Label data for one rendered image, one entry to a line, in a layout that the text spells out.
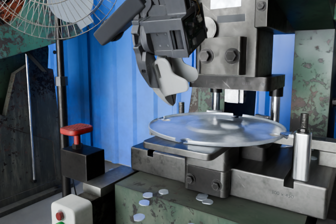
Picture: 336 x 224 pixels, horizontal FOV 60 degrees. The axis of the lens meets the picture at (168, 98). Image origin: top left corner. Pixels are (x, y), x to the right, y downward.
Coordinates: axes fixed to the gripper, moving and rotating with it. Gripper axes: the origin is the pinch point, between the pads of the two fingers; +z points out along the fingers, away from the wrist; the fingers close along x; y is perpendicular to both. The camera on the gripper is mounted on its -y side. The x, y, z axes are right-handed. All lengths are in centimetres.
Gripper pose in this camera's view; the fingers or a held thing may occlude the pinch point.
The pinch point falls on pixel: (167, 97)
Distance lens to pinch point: 47.7
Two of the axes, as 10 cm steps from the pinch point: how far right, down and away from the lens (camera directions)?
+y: 8.7, 0.6, -4.9
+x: 4.5, -5.2, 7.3
